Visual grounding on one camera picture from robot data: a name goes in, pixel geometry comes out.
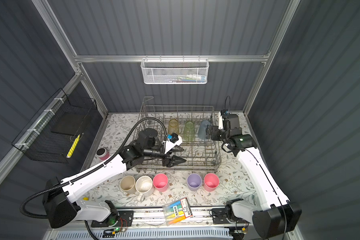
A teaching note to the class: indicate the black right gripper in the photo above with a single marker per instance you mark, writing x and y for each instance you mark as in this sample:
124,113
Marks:
215,130

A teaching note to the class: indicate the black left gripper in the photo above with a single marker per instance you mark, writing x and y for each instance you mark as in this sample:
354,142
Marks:
168,161

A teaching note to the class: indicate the blue plastic tumbler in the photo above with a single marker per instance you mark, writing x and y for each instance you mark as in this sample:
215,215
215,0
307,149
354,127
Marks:
202,132

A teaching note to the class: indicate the green glass tumbler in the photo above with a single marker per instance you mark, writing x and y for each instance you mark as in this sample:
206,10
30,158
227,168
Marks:
189,131

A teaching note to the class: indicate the yellow glass tumbler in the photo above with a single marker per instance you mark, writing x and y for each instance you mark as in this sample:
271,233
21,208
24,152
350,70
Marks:
173,127

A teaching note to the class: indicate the pink cup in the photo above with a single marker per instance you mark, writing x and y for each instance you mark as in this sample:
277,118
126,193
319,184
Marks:
161,182
211,182

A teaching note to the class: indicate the purple cup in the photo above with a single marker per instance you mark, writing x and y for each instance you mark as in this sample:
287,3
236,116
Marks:
194,182

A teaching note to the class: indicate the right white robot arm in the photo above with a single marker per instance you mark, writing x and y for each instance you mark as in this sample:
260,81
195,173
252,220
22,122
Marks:
273,214

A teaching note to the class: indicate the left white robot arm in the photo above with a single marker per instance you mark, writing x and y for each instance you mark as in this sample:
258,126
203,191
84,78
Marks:
65,203

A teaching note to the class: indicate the white mug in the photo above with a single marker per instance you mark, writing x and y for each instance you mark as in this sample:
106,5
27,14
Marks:
144,187

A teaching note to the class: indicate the highlighter marker pack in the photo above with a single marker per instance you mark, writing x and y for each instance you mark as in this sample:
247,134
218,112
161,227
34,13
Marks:
177,211

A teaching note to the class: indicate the beige cup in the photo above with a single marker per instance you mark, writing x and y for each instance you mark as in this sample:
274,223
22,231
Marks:
128,184

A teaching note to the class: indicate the pink tape roll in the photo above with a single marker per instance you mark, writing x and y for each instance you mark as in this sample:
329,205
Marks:
103,154

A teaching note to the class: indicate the yellow highlighter in basket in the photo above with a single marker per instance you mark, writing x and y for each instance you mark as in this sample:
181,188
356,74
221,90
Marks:
73,147

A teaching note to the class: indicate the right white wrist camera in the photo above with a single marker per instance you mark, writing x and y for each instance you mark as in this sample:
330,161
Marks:
224,120

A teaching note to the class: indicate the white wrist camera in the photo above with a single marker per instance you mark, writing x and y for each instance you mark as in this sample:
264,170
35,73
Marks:
172,140
224,120

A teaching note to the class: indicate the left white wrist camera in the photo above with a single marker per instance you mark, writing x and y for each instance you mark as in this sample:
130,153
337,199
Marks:
172,140

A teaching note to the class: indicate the white mesh wall basket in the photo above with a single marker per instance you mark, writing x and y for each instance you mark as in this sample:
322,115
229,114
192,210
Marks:
175,72

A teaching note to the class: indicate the black wire wall basket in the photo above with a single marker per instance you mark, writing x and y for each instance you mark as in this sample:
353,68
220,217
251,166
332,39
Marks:
51,135

